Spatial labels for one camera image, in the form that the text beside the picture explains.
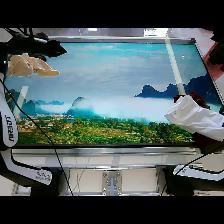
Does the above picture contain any cream garment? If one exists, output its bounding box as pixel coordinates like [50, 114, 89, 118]
[6, 52, 61, 78]

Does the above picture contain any silver frame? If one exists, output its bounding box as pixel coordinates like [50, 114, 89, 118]
[9, 34, 224, 197]

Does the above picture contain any white garment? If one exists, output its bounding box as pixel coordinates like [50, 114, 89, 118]
[163, 94, 224, 142]

